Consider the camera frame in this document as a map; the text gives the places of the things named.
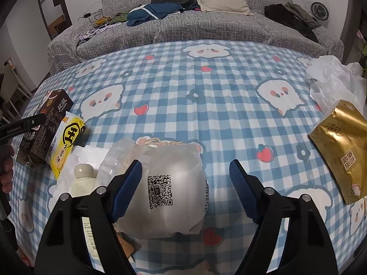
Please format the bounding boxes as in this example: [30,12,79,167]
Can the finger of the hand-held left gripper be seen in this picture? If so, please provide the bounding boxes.
[28,114,48,127]

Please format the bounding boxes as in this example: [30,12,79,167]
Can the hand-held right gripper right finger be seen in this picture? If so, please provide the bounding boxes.
[229,159,342,275]

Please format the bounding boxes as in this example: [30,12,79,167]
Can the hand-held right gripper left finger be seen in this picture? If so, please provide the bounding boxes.
[34,160,143,275]

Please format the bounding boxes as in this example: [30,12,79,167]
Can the white paper bag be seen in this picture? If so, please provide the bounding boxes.
[97,137,210,239]

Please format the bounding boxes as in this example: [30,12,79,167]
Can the person's left hand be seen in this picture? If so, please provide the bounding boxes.
[0,145,15,197]

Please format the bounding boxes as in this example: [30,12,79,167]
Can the dark brown cardboard box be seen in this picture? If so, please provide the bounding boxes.
[16,89,74,167]

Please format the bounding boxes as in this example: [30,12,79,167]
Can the yellow snack packet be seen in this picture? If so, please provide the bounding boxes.
[46,112,86,179]

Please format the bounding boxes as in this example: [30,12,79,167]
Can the beige dining chair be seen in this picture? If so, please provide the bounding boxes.
[0,63,33,104]

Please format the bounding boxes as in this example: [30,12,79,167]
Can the cream white bottle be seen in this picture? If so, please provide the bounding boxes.
[70,163,99,261]

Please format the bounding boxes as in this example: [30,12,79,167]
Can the brown paper tag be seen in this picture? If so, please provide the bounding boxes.
[116,231,135,261]

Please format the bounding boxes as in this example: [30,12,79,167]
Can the blue checkered bear tablecloth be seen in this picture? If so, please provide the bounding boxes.
[6,41,367,275]

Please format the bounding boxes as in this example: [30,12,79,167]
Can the striped purple cloth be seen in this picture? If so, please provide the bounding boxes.
[78,23,118,45]

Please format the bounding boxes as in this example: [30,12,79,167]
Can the gold tissue pack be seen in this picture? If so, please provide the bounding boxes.
[308,99,367,206]

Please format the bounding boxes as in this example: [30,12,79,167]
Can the green camouflage cloth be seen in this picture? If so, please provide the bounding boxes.
[112,12,132,23]

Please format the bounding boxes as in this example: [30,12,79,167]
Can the crumpled white plastic bag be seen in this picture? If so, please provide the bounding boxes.
[305,55,367,112]

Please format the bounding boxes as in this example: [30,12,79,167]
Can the blue jacket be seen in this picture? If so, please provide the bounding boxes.
[126,3,184,26]

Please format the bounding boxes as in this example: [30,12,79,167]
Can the grey patterned sofa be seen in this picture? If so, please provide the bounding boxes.
[47,0,345,72]

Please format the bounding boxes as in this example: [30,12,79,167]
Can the black clothes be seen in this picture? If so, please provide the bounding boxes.
[264,3,319,43]

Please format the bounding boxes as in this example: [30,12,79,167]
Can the olive green garment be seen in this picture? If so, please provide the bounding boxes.
[285,2,321,29]

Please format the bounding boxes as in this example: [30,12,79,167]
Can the green potted plant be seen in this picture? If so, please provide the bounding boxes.
[360,40,367,78]

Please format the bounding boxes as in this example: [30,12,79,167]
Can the small round fan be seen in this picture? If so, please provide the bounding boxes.
[311,2,329,20]

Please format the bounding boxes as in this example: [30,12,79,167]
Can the black charger with cable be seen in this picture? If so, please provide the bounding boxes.
[79,3,104,22]

